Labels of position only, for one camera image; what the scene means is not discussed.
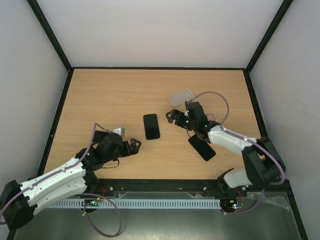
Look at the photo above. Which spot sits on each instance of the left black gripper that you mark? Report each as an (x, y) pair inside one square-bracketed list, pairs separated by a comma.
[(134, 150)]

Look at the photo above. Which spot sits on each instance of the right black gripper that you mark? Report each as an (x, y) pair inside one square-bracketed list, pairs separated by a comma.
[(180, 119)]

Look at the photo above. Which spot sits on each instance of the pink phone case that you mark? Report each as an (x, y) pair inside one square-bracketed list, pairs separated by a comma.
[(210, 116)]

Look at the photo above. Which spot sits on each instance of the black phone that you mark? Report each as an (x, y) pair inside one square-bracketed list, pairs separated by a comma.
[(99, 136), (202, 148)]

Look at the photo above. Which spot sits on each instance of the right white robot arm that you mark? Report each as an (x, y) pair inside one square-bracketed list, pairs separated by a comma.
[(263, 165)]

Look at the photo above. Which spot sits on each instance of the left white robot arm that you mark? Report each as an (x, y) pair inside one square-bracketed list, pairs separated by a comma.
[(20, 202)]

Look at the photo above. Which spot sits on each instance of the clear phone case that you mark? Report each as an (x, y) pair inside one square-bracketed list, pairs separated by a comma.
[(181, 97)]

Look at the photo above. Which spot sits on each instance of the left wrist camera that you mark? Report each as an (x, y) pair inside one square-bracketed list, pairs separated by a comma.
[(120, 131)]

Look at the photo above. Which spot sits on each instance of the black front rail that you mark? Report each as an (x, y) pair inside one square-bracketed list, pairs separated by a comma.
[(205, 188)]

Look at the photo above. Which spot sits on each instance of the slotted cable duct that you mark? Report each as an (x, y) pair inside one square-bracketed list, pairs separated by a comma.
[(72, 203)]

